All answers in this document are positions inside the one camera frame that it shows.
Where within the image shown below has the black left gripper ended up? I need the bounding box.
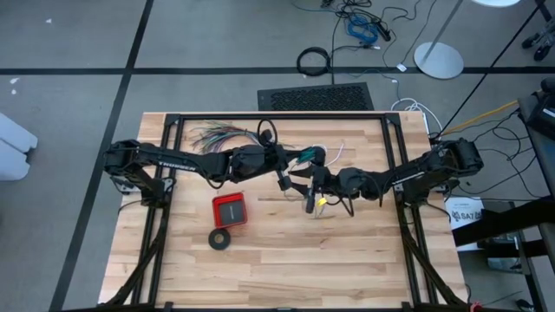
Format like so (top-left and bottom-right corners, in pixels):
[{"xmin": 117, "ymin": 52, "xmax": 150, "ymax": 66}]
[{"xmin": 258, "ymin": 128, "xmax": 311, "ymax": 174}]

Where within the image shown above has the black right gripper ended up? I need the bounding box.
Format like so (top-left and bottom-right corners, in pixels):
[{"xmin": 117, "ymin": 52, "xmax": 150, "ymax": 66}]
[{"xmin": 287, "ymin": 164, "xmax": 338, "ymax": 196}]

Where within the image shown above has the red and black box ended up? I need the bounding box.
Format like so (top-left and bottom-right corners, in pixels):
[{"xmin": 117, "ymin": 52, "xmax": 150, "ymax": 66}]
[{"xmin": 211, "ymin": 192, "xmax": 249, "ymax": 230}]

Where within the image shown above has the black tape roll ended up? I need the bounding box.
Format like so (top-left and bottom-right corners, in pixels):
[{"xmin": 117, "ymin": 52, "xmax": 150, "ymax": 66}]
[{"xmin": 207, "ymin": 227, "xmax": 232, "ymax": 251}]

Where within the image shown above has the black power strip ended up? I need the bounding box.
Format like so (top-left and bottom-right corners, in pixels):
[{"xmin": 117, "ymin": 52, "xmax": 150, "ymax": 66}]
[{"xmin": 375, "ymin": 21, "xmax": 393, "ymax": 43}]

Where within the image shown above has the white paper sign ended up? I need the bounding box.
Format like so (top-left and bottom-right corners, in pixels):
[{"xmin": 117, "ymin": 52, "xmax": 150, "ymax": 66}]
[{"xmin": 444, "ymin": 197, "xmax": 486, "ymax": 252}]

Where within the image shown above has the grey round-base stand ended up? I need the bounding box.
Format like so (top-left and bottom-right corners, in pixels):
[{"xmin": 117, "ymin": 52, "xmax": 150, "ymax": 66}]
[{"xmin": 413, "ymin": 0, "xmax": 465, "ymax": 81}]

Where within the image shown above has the yellow floor strip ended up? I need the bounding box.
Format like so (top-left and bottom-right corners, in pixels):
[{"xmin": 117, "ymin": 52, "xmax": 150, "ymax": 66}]
[{"xmin": 441, "ymin": 100, "xmax": 519, "ymax": 135}]

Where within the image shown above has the black beam structure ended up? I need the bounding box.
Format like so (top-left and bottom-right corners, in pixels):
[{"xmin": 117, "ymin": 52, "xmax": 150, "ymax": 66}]
[{"xmin": 450, "ymin": 197, "xmax": 555, "ymax": 312}]

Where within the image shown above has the black thin pole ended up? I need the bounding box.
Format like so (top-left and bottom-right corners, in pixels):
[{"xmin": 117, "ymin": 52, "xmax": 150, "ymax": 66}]
[{"xmin": 433, "ymin": 2, "xmax": 543, "ymax": 140}]

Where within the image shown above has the black equipment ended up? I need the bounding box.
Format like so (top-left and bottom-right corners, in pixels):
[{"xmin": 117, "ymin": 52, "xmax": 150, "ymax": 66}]
[{"xmin": 518, "ymin": 76, "xmax": 555, "ymax": 144}]

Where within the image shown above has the black wheeled base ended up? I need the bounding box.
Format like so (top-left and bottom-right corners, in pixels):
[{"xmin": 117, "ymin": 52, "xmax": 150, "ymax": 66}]
[{"xmin": 522, "ymin": 29, "xmax": 555, "ymax": 62}]

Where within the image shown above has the white foam block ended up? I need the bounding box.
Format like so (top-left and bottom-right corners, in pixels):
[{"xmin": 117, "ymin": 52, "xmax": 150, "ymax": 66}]
[{"xmin": 0, "ymin": 112, "xmax": 39, "ymax": 182}]

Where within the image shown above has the multicoloured wire bundle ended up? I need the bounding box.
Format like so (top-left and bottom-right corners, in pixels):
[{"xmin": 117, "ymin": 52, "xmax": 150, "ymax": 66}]
[{"xmin": 188, "ymin": 120, "xmax": 261, "ymax": 155}]

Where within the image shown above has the black coiled cable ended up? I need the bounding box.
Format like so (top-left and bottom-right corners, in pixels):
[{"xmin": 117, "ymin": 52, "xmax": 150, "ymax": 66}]
[{"xmin": 296, "ymin": 46, "xmax": 333, "ymax": 78}]

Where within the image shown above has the black floor cable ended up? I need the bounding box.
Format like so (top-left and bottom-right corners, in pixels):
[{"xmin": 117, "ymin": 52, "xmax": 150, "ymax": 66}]
[{"xmin": 320, "ymin": 0, "xmax": 428, "ymax": 86}]

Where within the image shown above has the white floor cable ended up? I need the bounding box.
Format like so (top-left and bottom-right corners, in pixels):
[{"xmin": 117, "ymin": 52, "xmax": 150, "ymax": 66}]
[{"xmin": 389, "ymin": 97, "xmax": 444, "ymax": 135}]

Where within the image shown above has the blue floor cable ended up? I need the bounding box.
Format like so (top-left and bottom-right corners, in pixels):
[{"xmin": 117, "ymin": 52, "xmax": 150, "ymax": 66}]
[{"xmin": 345, "ymin": 15, "xmax": 381, "ymax": 44}]

